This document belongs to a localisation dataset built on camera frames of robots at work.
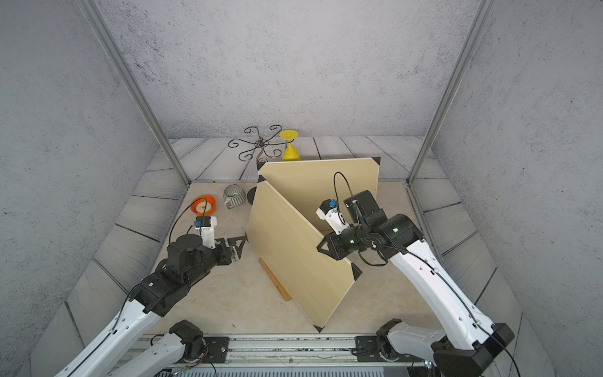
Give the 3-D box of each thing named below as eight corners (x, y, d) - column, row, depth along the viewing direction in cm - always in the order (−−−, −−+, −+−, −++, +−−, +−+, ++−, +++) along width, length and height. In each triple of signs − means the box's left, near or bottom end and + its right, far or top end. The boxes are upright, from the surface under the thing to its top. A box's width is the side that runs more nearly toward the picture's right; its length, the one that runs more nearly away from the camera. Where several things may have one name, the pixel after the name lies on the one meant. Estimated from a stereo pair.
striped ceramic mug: (223, 209, 111) (220, 201, 107) (229, 192, 118) (226, 184, 114) (242, 209, 111) (239, 201, 107) (246, 192, 118) (244, 183, 114)
